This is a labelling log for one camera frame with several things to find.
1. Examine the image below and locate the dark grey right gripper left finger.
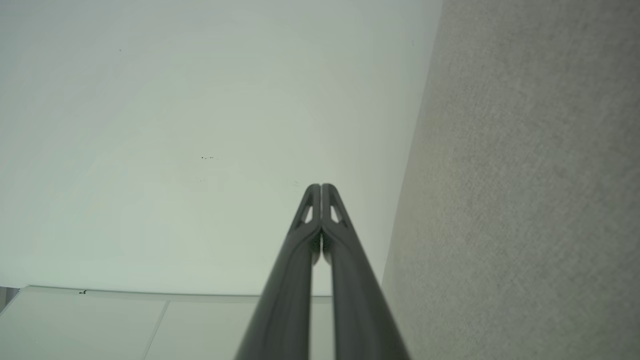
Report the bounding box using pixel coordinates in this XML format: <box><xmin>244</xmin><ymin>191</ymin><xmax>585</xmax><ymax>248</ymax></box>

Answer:
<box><xmin>235</xmin><ymin>183</ymin><xmax>322</xmax><ymax>360</ymax></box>

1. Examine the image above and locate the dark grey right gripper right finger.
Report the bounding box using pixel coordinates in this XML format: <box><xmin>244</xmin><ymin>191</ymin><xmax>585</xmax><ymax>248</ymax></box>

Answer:
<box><xmin>321</xmin><ymin>183</ymin><xmax>412</xmax><ymax>360</ymax></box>

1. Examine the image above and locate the grey fabric sofa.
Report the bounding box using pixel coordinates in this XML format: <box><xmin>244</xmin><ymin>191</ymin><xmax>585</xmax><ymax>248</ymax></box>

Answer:
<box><xmin>381</xmin><ymin>0</ymin><xmax>640</xmax><ymax>360</ymax></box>

